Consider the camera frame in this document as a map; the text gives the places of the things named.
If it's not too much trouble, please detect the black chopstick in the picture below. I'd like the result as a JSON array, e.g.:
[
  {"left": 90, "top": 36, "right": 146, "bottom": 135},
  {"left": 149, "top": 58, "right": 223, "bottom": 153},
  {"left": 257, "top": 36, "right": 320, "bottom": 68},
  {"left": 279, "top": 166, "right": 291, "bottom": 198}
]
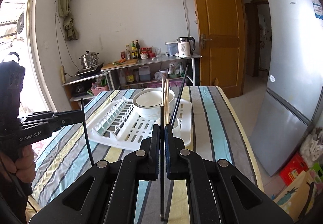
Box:
[
  {"left": 160, "top": 105, "right": 165, "bottom": 222},
  {"left": 81, "top": 98, "right": 94, "bottom": 166},
  {"left": 169, "top": 66, "right": 188, "bottom": 127}
]

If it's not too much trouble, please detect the wooden chopstick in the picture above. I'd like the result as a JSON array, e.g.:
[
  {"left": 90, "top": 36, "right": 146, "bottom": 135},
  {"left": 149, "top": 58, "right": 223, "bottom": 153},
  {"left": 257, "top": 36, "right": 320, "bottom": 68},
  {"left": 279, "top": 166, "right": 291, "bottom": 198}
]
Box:
[
  {"left": 161, "top": 76, "right": 164, "bottom": 106},
  {"left": 163, "top": 79, "right": 168, "bottom": 126},
  {"left": 165, "top": 79, "right": 169, "bottom": 124}
]

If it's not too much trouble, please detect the metal kitchen shelf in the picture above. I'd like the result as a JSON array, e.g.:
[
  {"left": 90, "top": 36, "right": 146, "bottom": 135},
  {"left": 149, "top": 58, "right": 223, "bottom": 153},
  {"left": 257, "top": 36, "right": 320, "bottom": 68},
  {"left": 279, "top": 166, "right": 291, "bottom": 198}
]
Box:
[{"left": 62, "top": 53, "right": 201, "bottom": 110}]

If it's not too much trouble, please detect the person's left hand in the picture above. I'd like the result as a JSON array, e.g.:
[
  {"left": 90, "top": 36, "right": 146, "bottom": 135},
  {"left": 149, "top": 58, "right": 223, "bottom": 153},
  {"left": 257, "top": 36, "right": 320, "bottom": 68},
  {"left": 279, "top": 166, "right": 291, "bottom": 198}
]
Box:
[{"left": 1, "top": 145, "right": 36, "bottom": 183}]

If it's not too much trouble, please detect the induction cooker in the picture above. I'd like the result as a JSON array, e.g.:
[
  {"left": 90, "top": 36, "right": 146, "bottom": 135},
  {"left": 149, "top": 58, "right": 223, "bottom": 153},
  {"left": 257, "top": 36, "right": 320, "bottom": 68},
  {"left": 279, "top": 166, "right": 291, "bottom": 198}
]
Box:
[{"left": 75, "top": 62, "right": 104, "bottom": 78}]

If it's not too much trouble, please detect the striped tablecloth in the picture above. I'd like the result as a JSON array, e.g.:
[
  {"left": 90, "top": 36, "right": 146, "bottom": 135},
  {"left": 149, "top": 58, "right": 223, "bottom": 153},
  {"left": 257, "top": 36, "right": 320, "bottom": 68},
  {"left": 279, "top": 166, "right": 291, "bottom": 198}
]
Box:
[{"left": 32, "top": 86, "right": 264, "bottom": 223}]

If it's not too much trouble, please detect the white plastic dish rack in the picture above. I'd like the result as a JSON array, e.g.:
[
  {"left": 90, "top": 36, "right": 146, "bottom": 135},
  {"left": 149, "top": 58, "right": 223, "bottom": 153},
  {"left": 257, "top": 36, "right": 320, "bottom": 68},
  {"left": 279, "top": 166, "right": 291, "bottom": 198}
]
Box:
[{"left": 85, "top": 96, "right": 192, "bottom": 151}]

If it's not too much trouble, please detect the steel steamer pot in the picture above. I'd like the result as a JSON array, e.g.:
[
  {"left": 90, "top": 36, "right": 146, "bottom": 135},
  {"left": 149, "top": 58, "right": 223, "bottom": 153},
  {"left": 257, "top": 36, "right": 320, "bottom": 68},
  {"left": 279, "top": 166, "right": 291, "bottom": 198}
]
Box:
[{"left": 79, "top": 50, "right": 99, "bottom": 69}]

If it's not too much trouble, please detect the wooden cutting board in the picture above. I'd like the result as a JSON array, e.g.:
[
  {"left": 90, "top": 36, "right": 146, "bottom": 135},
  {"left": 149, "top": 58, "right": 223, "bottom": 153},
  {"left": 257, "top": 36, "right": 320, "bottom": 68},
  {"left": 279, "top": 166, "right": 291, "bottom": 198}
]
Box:
[{"left": 101, "top": 59, "right": 138, "bottom": 71}]

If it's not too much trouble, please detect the green curtain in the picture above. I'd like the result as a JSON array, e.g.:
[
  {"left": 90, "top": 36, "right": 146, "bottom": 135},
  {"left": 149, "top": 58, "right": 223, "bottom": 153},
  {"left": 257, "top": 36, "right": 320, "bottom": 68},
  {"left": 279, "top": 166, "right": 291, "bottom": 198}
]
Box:
[{"left": 58, "top": 0, "right": 79, "bottom": 41}]

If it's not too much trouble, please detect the white utensil holder cup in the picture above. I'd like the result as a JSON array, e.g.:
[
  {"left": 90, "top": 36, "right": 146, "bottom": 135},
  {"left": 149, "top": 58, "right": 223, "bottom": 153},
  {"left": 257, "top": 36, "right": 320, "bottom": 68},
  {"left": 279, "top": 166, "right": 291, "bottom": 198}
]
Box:
[{"left": 169, "top": 118, "right": 181, "bottom": 138}]

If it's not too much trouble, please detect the large white ceramic bowl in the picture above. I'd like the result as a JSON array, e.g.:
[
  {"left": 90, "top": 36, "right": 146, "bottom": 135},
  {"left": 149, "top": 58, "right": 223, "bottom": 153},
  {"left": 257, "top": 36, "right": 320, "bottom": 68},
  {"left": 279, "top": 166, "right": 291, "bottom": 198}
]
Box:
[{"left": 132, "top": 88, "right": 163, "bottom": 120}]

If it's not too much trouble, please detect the green label oil bottle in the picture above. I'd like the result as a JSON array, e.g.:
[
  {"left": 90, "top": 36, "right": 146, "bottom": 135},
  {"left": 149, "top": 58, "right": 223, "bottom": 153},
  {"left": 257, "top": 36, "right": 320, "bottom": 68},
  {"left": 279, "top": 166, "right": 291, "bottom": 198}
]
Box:
[{"left": 131, "top": 41, "right": 138, "bottom": 59}]

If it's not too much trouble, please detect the dark soy sauce bottle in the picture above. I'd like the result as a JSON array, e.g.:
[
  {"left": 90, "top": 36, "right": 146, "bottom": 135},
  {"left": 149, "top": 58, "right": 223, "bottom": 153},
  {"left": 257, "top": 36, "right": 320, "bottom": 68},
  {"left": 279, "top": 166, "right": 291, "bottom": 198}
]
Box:
[{"left": 135, "top": 40, "right": 141, "bottom": 59}]

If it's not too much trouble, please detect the silver refrigerator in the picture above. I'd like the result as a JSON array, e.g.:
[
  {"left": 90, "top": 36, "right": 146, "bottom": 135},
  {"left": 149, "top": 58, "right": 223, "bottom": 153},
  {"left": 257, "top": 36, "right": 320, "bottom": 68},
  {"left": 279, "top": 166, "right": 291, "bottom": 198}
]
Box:
[{"left": 249, "top": 0, "right": 322, "bottom": 175}]

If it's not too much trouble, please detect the pink lidded storage box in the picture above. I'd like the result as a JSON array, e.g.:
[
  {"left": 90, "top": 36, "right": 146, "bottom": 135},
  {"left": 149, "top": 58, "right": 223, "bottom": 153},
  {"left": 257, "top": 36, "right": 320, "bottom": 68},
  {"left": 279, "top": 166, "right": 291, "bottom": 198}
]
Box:
[{"left": 146, "top": 80, "right": 187, "bottom": 89}]

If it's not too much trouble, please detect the grey plastic container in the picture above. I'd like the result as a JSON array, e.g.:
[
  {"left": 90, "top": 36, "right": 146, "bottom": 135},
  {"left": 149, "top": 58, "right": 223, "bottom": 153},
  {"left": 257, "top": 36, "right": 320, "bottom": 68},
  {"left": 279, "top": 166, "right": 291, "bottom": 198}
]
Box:
[{"left": 165, "top": 41, "right": 178, "bottom": 56}]

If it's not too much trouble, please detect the white electric kettle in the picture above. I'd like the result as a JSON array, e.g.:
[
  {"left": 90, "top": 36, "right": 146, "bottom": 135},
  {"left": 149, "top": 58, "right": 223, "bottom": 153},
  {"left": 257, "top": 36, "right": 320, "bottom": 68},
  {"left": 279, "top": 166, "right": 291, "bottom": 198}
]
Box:
[{"left": 176, "top": 37, "right": 195, "bottom": 57}]

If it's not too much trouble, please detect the wooden door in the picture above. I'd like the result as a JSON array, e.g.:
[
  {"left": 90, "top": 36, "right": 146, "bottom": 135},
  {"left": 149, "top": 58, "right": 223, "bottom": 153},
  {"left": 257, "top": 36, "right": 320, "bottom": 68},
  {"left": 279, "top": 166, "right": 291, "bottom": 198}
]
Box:
[{"left": 195, "top": 0, "right": 246, "bottom": 98}]

